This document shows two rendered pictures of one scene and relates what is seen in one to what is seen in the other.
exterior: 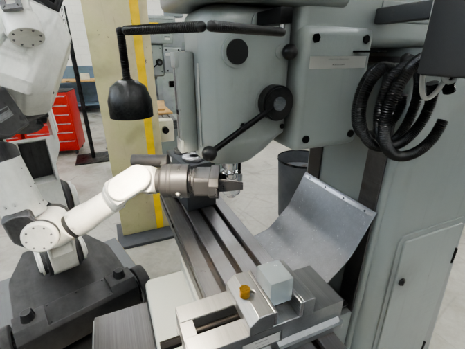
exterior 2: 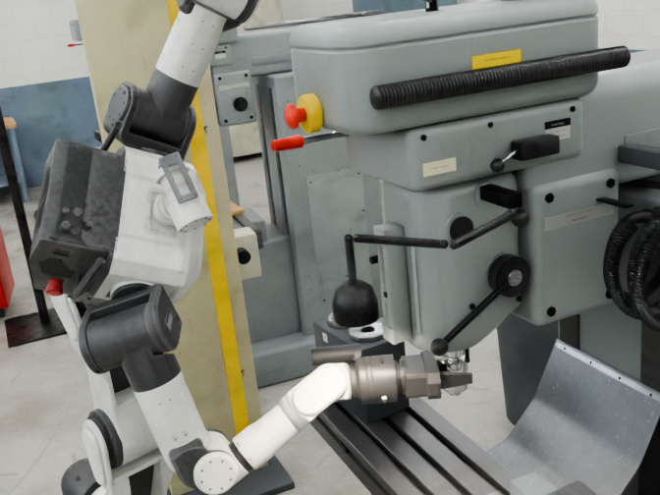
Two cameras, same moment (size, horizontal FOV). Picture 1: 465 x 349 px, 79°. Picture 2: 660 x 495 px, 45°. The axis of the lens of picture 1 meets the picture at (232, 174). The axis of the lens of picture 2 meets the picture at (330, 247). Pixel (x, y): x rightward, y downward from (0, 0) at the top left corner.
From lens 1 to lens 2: 0.80 m
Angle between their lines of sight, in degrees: 5
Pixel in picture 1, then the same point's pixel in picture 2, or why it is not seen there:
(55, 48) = not seen: hidden behind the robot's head
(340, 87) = (587, 242)
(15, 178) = (185, 398)
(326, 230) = (601, 430)
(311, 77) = (549, 239)
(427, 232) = not seen: outside the picture
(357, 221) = (642, 412)
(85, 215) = (264, 440)
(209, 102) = (430, 284)
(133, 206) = not seen: hidden behind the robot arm
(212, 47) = (432, 228)
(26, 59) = (177, 242)
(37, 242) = (214, 481)
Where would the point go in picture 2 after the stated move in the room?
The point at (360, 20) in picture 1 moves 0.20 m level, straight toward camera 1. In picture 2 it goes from (600, 163) to (592, 194)
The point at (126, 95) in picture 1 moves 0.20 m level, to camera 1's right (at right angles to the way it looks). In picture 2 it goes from (359, 301) to (491, 288)
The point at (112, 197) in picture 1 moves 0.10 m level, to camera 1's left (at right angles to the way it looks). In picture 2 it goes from (302, 411) to (247, 415)
